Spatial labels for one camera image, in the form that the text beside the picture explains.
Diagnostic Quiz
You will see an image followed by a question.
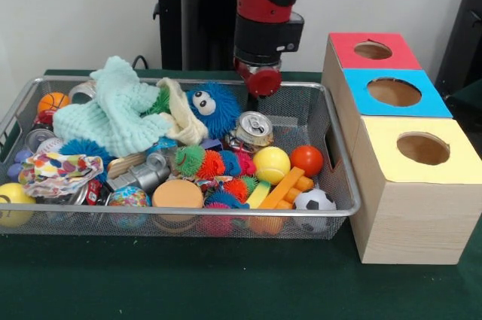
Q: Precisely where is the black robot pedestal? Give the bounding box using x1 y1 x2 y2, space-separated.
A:
145 0 242 72

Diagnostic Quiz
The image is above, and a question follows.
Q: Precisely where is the large blue puffer ball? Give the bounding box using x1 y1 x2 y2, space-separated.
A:
187 81 242 140

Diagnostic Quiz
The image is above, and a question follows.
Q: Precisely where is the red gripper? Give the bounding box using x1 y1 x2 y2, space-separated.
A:
233 56 282 112

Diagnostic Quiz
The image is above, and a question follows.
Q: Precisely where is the small soccer ball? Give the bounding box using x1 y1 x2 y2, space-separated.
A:
293 188 337 215

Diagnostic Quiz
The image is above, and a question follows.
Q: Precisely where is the wooden box with three holes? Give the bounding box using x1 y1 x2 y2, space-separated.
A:
321 32 482 265

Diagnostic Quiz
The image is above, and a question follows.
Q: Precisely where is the black upright panel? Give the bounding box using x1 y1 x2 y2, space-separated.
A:
435 0 482 99

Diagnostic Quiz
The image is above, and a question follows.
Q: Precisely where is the plain yellow ball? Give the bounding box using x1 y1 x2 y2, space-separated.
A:
252 146 291 186

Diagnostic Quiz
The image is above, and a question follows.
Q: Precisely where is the white polka dot cloth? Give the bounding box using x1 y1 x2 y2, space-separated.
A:
17 153 105 199

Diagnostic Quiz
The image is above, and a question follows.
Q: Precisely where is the orange foam disc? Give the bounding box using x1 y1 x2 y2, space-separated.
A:
151 179 204 209

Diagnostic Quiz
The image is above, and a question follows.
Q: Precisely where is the cream muslin cloth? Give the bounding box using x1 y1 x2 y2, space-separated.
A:
156 78 209 146

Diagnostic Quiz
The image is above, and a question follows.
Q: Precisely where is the red ball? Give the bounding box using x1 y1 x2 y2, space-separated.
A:
289 145 325 179

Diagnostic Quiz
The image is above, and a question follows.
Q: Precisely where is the dark green table cloth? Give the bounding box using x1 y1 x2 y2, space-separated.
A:
0 68 482 320
443 78 482 110

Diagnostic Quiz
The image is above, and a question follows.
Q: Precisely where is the shallow metal mesh bin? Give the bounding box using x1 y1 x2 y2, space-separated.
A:
0 75 361 242

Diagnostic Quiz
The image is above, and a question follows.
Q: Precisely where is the yellow smiley ball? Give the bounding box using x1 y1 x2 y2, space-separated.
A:
0 183 37 227

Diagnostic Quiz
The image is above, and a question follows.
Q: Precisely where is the mint green cloth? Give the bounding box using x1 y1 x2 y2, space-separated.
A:
52 55 175 158

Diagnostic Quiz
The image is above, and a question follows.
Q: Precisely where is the crushed silver drink can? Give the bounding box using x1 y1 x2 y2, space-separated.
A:
225 111 275 148

